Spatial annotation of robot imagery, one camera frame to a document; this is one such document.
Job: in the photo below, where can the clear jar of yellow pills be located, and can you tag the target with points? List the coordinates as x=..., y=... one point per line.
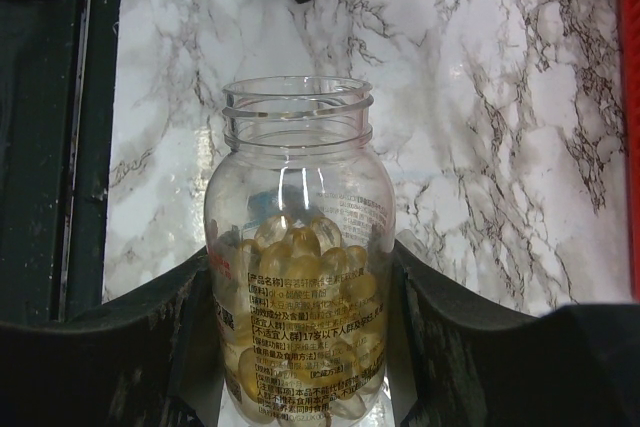
x=299, y=222

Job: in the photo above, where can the red plastic shopping basket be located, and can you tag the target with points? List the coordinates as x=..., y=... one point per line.
x=628, y=29

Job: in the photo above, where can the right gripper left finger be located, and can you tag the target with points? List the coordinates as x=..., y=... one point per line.
x=142, y=359

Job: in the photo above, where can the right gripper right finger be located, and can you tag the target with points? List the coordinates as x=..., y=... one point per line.
x=458, y=359

